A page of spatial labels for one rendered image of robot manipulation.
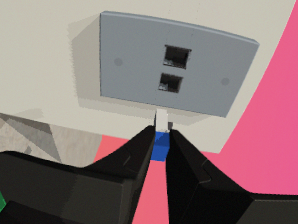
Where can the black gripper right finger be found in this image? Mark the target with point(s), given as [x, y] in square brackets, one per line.
[199, 193]

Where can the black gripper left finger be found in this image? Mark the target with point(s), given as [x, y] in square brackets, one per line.
[106, 192]

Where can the beige panel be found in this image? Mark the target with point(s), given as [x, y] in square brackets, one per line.
[105, 66]

